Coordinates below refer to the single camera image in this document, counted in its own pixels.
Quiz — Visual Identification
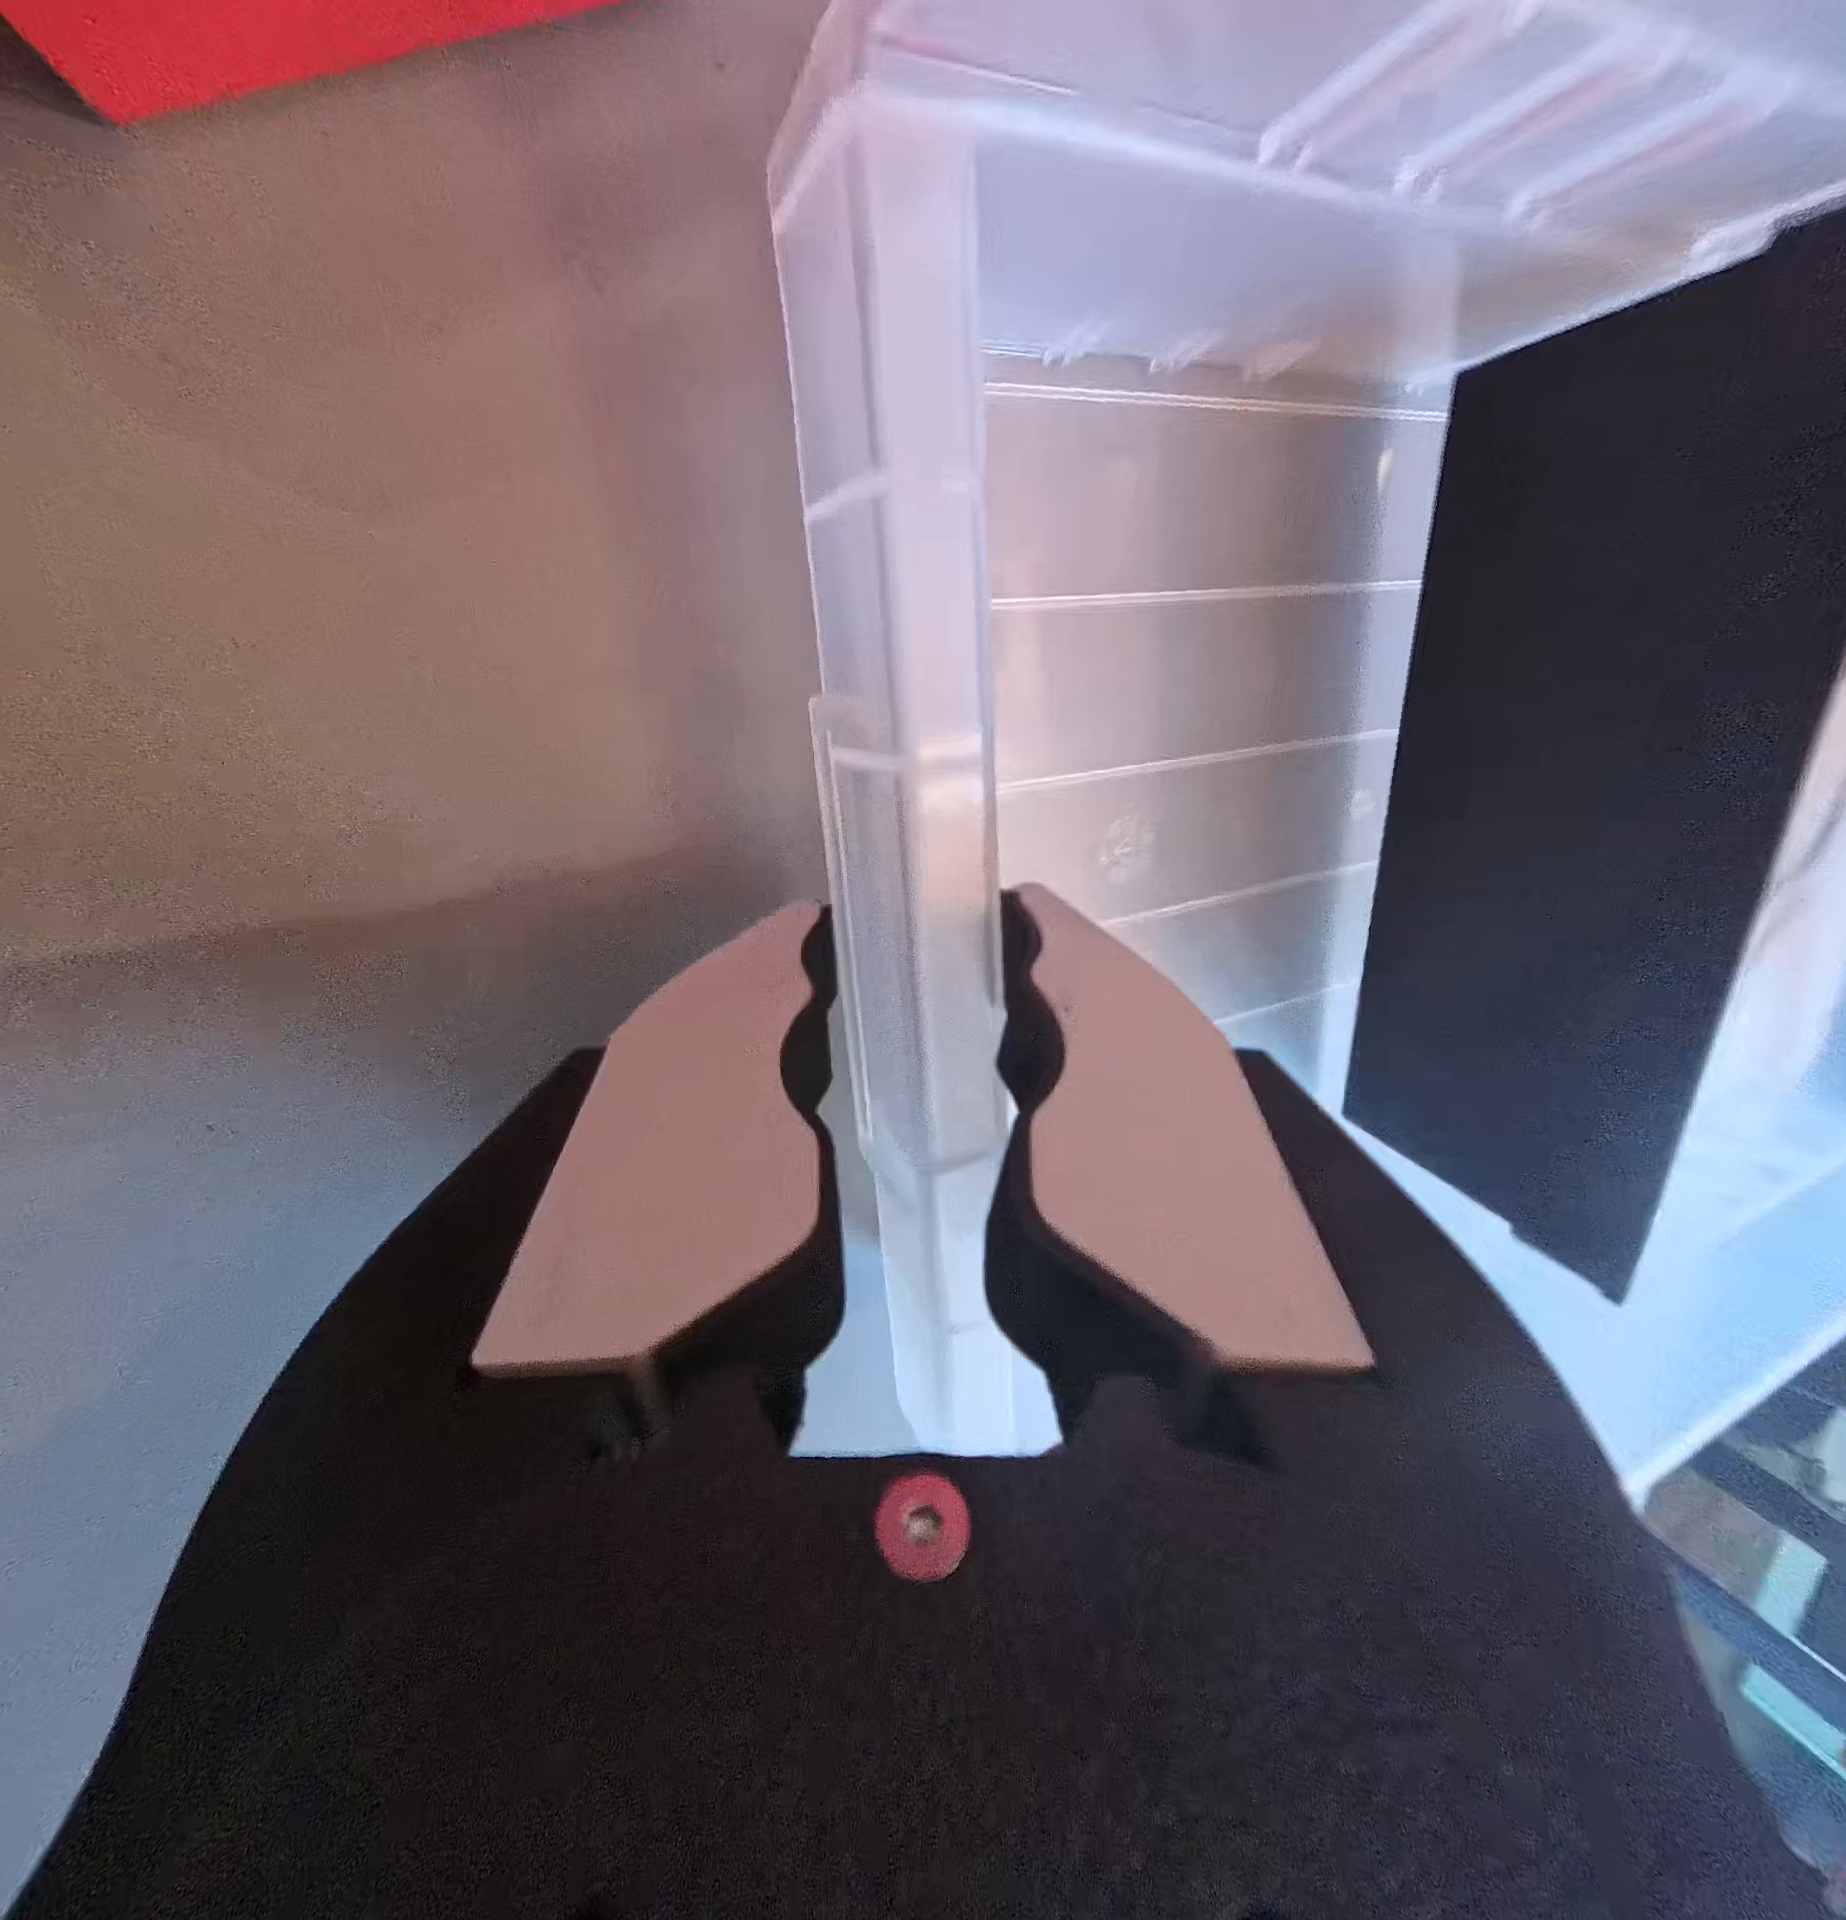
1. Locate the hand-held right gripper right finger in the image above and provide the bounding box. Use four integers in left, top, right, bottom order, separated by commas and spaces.
990, 881, 1379, 1467

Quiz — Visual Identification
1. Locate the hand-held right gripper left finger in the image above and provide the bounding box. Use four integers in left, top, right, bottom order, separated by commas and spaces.
470, 899, 852, 1431

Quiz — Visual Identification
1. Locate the clear plastic bin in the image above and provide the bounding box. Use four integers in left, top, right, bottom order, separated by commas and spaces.
763, 0, 1846, 1516

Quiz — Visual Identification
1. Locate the red plastic bin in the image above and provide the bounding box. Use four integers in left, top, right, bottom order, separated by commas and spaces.
0, 0, 633, 123

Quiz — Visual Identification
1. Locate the black bin divider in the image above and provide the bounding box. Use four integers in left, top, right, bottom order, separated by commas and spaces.
1342, 197, 1846, 1301

